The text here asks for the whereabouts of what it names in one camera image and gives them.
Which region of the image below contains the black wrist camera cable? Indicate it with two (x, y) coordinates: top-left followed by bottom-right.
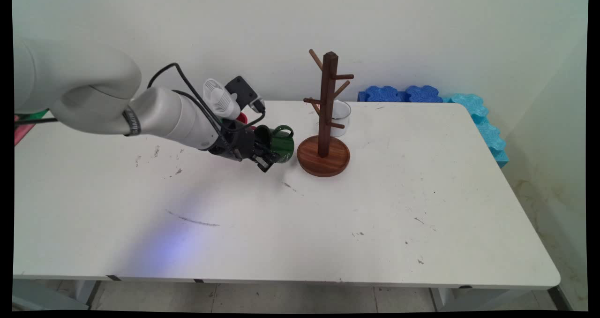
(147, 63), (267, 143)

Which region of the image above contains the large cyan foam block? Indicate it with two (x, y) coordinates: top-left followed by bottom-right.
(443, 93), (489, 124)

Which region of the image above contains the wooden mug tree stand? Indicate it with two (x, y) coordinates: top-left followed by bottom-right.
(297, 49), (355, 178)

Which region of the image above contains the white ribbed wrist mount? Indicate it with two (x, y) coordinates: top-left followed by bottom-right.
(202, 78), (241, 121)

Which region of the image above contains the green ceramic mug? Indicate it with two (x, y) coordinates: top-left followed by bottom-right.
(254, 124), (295, 164)

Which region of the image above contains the grey table leg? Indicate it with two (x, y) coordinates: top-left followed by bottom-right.
(14, 280), (100, 311)

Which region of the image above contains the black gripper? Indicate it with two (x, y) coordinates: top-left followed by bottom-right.
(208, 120), (281, 174)

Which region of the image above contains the dark blue foam block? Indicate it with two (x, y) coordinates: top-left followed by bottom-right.
(357, 85), (405, 103)
(404, 85), (444, 104)

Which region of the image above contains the clear glass cup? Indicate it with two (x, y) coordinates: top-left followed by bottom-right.
(330, 100), (352, 137)

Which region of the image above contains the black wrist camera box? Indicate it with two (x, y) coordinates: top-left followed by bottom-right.
(225, 76), (266, 114)

